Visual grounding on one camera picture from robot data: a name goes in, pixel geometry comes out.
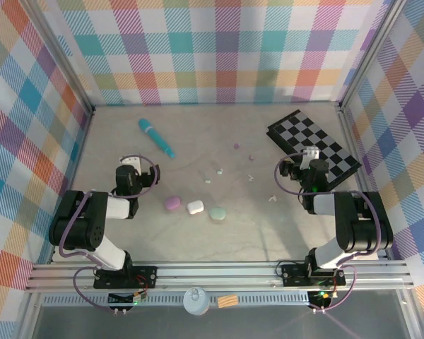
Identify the purple earbud charging case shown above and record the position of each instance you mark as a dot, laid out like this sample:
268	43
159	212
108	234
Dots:
173	203

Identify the white earbud charging case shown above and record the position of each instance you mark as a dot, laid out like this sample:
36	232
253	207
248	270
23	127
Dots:
195	207

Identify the mint earbud charging case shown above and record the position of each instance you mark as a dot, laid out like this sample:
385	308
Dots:
217	214

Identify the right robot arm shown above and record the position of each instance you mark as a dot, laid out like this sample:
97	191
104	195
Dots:
357	226

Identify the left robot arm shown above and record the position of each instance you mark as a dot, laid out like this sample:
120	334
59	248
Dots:
77	226

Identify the black grey chessboard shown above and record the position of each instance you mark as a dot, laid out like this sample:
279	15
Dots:
304	134

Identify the teal pen-shaped device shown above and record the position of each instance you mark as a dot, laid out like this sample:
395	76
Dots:
155	138

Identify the small LED controller board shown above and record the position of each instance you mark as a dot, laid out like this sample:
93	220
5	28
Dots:
138	297
323	296

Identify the white round can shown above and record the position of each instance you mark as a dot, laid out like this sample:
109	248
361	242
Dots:
196	302

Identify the orange striped tag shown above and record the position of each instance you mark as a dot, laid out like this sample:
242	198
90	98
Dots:
227	301

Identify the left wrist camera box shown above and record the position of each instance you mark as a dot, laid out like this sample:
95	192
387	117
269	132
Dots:
131	163

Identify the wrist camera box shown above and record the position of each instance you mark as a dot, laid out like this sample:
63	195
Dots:
310	154
131	163

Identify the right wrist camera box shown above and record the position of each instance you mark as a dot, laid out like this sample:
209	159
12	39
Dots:
310	154

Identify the aluminium side rail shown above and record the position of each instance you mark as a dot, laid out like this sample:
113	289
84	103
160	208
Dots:
74	169
366	183

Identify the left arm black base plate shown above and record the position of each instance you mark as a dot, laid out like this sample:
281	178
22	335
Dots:
145	278

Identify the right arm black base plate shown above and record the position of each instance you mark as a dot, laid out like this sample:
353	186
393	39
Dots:
293	275

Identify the long aluminium mounting rail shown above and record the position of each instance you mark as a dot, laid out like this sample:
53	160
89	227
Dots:
215	277

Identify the aluminium corner post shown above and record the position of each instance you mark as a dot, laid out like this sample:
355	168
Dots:
371	53
61	58

